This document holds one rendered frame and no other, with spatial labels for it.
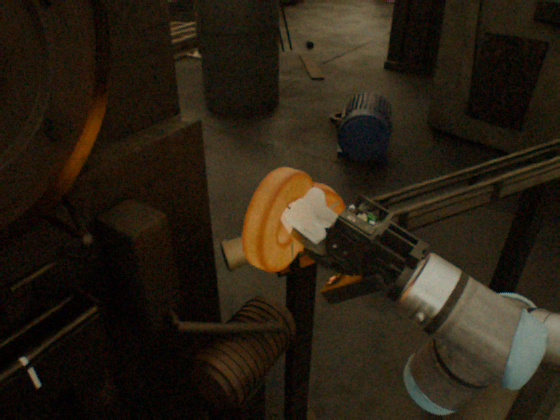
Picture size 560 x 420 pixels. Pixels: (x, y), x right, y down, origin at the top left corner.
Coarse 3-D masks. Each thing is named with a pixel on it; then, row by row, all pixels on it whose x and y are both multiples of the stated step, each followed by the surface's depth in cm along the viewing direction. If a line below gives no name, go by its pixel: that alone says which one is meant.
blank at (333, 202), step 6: (318, 186) 82; (324, 186) 83; (324, 192) 81; (330, 192) 82; (330, 198) 82; (336, 198) 83; (330, 204) 83; (336, 204) 84; (342, 204) 84; (336, 210) 85; (342, 210) 85
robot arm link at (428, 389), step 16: (416, 352) 63; (432, 352) 57; (416, 368) 61; (432, 368) 57; (416, 384) 61; (432, 384) 58; (448, 384) 56; (464, 384) 54; (416, 400) 62; (432, 400) 59; (448, 400) 58; (464, 400) 57
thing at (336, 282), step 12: (336, 276) 64; (348, 276) 62; (360, 276) 59; (372, 276) 57; (324, 288) 64; (336, 288) 61; (348, 288) 60; (360, 288) 59; (372, 288) 57; (384, 288) 56; (336, 300) 62
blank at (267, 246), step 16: (272, 176) 60; (288, 176) 60; (304, 176) 63; (256, 192) 59; (272, 192) 58; (288, 192) 61; (304, 192) 65; (256, 208) 58; (272, 208) 58; (256, 224) 58; (272, 224) 59; (256, 240) 58; (272, 240) 61; (288, 240) 66; (256, 256) 60; (272, 256) 62; (288, 256) 67
